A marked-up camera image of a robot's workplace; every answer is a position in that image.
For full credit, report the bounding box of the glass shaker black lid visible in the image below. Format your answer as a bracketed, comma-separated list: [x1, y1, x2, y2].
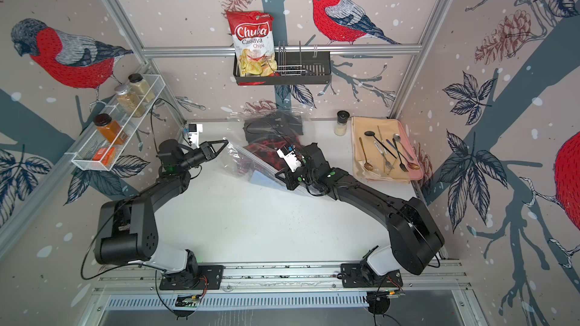
[334, 110, 350, 137]

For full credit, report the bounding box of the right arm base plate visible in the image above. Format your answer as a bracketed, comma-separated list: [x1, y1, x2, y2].
[337, 264, 403, 288]

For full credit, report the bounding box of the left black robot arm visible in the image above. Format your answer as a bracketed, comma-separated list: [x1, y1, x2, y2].
[91, 139, 228, 274]

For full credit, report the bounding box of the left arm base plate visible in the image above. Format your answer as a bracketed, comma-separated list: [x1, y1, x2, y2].
[159, 265, 225, 291]

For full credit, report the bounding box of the clear plastic vacuum bag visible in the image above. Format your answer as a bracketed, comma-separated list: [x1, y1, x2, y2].
[220, 108, 322, 196]

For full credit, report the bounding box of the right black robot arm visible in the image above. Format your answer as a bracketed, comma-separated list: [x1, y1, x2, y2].
[275, 143, 445, 276]

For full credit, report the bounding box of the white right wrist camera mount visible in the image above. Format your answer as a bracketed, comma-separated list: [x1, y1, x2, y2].
[276, 145, 302, 172]

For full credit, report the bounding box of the red black plaid cloth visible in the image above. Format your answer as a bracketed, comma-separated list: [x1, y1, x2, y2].
[245, 132, 300, 171]

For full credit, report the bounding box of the dark grey striped shirt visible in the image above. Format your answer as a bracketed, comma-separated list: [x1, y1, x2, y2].
[243, 112, 304, 143]

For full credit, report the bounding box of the small orange box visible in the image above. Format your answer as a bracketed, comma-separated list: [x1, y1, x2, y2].
[92, 146, 116, 166]

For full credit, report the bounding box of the spice jar black lid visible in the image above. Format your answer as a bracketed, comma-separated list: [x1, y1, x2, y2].
[128, 73, 156, 104]

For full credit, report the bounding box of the Chuba cassava chips bag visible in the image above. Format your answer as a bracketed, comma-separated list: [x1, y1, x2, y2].
[226, 11, 279, 86]

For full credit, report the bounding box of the blue cloth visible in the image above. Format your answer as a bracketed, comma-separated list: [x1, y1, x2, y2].
[249, 171, 287, 191]

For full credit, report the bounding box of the black ladle spoon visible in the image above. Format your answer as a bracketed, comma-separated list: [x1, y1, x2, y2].
[364, 131, 397, 158]

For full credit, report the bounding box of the spice jar silver lid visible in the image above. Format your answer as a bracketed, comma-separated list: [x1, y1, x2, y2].
[115, 85, 146, 118]

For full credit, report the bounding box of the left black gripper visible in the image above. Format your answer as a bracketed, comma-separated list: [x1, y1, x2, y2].
[178, 140, 227, 172]

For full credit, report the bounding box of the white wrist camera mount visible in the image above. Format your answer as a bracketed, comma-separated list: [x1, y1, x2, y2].
[276, 145, 302, 172]
[184, 122, 203, 148]

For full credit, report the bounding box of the clear acrylic wall shelf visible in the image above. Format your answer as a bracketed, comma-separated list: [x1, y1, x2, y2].
[72, 74, 166, 171]

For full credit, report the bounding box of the white handled fork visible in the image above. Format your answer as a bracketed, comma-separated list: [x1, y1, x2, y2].
[374, 141, 393, 174]

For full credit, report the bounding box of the beige cloth napkin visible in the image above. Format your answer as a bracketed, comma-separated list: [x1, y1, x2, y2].
[351, 116, 424, 183]

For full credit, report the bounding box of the black wire wall basket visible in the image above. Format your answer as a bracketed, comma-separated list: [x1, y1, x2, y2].
[233, 42, 332, 86]

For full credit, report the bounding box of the iridescent spoon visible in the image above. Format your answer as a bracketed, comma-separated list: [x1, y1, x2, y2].
[393, 134, 421, 171]

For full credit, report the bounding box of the gold spoon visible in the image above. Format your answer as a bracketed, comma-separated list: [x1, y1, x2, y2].
[359, 136, 376, 172]

